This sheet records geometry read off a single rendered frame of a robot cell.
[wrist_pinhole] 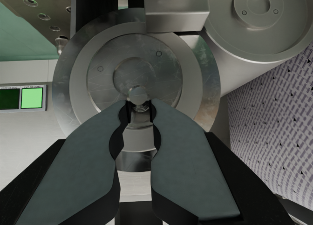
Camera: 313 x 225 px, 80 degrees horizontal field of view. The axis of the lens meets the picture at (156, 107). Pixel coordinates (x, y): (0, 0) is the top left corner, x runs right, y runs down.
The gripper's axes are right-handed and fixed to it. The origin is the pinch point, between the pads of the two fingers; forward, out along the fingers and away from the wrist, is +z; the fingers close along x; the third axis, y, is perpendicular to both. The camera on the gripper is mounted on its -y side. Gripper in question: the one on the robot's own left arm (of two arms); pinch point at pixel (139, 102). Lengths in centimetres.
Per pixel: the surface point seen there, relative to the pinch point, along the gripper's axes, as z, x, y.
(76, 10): 10.5, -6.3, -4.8
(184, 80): 4.2, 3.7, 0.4
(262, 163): 8.5, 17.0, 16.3
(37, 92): 34.4, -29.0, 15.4
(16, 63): 283, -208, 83
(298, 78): 8.3, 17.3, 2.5
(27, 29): 231, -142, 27
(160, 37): 6.8, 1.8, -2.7
